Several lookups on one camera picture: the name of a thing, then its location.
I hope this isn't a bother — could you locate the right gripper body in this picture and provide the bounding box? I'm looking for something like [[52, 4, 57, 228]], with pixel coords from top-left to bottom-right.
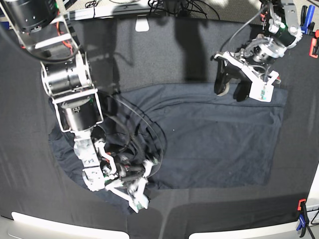
[[99, 151, 162, 190]]

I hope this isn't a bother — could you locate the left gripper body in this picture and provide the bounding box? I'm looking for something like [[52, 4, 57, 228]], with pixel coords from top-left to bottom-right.
[[239, 37, 287, 68]]

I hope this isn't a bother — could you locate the dark grey t-shirt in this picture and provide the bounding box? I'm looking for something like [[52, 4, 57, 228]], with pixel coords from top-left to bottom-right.
[[47, 83, 290, 216]]

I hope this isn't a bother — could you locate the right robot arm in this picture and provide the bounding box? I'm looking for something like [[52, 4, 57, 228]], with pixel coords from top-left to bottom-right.
[[0, 0, 159, 213]]

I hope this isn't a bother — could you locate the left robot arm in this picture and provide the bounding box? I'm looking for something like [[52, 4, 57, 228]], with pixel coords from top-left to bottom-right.
[[214, 0, 303, 103]]

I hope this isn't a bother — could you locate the blue clamp far right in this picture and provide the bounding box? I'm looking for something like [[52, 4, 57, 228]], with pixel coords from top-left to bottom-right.
[[301, 5, 315, 34]]

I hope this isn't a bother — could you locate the red clamp far right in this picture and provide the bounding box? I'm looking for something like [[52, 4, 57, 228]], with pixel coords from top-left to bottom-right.
[[309, 30, 319, 59]]

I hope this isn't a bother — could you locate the black table cloth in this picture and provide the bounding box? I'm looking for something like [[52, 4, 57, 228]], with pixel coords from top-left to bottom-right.
[[0, 17, 319, 239]]

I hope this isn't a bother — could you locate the red blue clamp near right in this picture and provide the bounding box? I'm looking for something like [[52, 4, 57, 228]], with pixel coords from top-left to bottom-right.
[[296, 199, 315, 239]]

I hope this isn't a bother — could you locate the black cable bundle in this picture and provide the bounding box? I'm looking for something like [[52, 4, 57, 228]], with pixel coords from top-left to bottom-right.
[[84, 0, 225, 20]]

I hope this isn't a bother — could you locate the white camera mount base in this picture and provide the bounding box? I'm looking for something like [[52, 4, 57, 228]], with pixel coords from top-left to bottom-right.
[[135, 16, 150, 32]]

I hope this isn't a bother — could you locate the aluminium frame rail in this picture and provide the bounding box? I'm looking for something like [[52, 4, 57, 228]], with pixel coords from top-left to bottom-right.
[[64, 4, 150, 21]]

